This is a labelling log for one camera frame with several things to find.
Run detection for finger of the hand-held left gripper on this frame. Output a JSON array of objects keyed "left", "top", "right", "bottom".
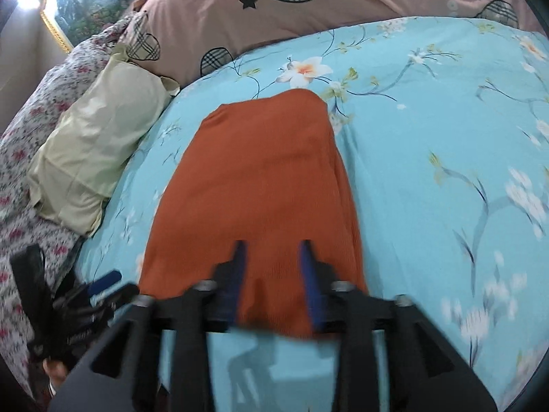
[
  {"left": 83, "top": 270, "right": 124, "bottom": 297},
  {"left": 92, "top": 282, "right": 141, "bottom": 312}
]

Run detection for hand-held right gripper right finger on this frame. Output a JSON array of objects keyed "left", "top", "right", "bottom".
[{"left": 298, "top": 238, "right": 499, "bottom": 412}]

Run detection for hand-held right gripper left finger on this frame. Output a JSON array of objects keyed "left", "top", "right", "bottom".
[{"left": 47, "top": 240, "right": 250, "bottom": 412}]

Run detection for orange knit short-sleeved sweater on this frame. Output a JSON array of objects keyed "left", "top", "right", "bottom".
[{"left": 139, "top": 89, "right": 370, "bottom": 339}]

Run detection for person's left hand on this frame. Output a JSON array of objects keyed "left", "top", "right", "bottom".
[{"left": 42, "top": 357, "right": 78, "bottom": 398}]

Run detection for white quilt with pink flowers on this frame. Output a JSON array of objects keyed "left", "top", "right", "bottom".
[{"left": 0, "top": 13, "right": 138, "bottom": 400}]

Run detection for cream pillow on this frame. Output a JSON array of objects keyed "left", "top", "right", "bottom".
[{"left": 28, "top": 43, "right": 181, "bottom": 239}]

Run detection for light blue floral bed sheet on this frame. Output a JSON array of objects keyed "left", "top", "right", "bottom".
[{"left": 79, "top": 16, "right": 549, "bottom": 412}]

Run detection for gold-framed landscape painting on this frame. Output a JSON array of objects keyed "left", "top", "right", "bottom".
[{"left": 40, "top": 0, "right": 172, "bottom": 54}]

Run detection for pink quilt with plaid hearts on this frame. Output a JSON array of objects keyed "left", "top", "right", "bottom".
[{"left": 118, "top": 0, "right": 533, "bottom": 89}]

